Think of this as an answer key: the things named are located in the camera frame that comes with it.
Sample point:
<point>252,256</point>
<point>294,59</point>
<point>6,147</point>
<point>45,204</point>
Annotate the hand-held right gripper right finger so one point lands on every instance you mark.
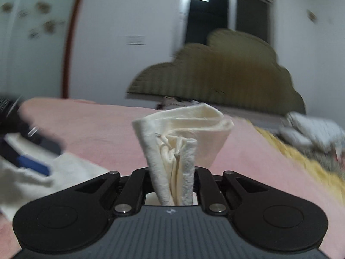
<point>206,184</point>

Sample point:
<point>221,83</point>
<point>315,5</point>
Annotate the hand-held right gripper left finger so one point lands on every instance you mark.
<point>138,184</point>

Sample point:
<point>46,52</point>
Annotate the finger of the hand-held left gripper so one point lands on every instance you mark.
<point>45,143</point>
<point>33,164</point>

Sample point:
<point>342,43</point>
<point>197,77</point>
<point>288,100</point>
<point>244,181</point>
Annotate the white blanket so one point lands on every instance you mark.
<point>178,129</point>

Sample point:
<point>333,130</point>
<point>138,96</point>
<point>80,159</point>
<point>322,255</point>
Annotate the pink floral blanket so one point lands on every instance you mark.
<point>94,129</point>

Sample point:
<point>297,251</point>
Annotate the yellow blanket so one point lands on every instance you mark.
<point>310,167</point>

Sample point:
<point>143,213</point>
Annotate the olive padded headboard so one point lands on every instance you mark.
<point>229,72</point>

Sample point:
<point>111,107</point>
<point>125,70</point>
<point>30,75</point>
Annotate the grey white cloth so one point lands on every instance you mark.
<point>310,129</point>

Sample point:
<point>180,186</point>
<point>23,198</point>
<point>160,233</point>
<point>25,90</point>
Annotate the window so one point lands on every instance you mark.
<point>250,13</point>

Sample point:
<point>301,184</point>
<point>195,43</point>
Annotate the white wall socket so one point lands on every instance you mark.
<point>141,40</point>
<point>131,40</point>

